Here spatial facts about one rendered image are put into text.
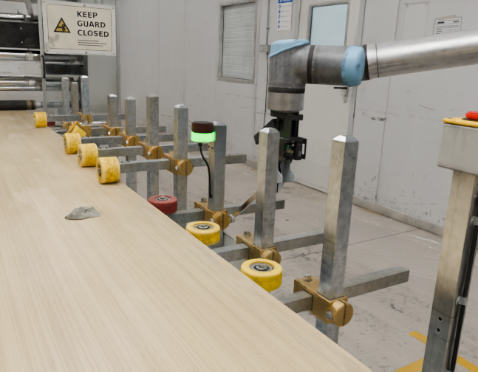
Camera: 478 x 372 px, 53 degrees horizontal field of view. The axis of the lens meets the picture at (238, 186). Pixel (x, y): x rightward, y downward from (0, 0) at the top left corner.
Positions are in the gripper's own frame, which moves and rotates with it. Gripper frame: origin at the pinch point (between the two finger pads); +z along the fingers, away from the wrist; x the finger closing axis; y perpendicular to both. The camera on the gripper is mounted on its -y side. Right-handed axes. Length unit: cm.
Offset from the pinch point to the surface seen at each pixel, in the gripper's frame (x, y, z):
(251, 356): -39, 51, 7
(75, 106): -8, -191, -1
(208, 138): -12.4, -14.4, -11.1
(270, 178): -8.4, 9.4, -5.2
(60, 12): -4, -244, -56
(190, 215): -14.9, -19.8, 11.8
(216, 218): -10.1, -13.0, 11.2
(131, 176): -9, -91, 17
